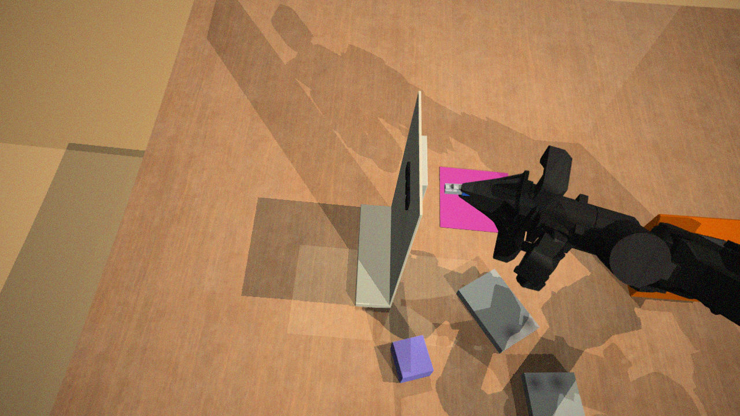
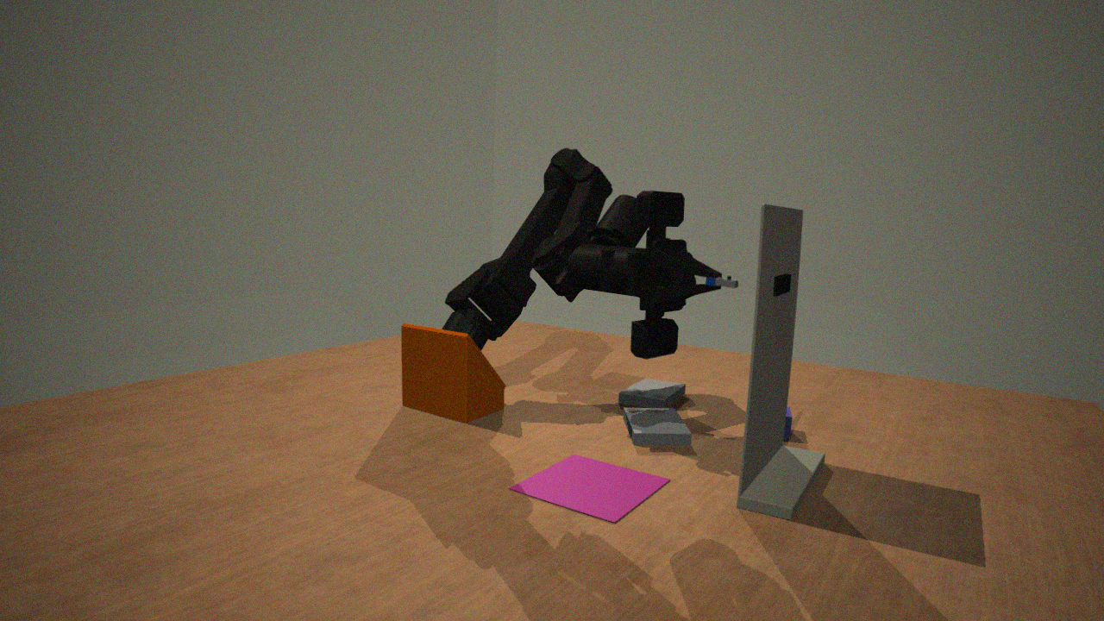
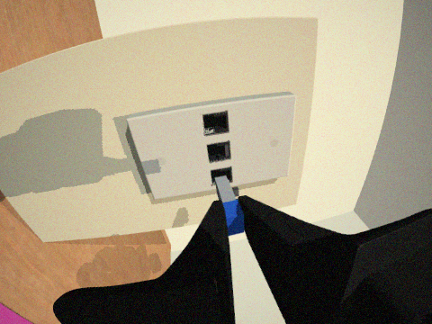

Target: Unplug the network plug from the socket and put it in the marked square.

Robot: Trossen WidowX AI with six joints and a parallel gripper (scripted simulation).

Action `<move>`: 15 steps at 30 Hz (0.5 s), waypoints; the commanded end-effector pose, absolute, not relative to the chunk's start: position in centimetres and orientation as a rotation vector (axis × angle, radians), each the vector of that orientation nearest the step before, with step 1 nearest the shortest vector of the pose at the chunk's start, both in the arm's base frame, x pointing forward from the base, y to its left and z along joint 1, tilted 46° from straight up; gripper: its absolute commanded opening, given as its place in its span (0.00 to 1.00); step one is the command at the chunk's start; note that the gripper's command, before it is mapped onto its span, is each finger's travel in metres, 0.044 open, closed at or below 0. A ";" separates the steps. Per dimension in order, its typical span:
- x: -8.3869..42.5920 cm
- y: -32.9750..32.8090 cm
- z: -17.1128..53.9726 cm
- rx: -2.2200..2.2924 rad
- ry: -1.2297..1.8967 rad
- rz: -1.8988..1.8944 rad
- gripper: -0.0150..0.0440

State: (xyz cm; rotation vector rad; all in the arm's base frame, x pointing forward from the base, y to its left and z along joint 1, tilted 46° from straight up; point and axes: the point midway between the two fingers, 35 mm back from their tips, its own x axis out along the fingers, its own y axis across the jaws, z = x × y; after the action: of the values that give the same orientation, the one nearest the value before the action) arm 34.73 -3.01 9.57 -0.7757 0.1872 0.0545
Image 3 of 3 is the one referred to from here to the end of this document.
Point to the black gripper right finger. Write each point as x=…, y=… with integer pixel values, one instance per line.
x=314, y=273

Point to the blue and grey network plug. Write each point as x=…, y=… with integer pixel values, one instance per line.
x=228, y=195

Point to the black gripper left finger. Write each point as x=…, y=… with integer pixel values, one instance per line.
x=196, y=289

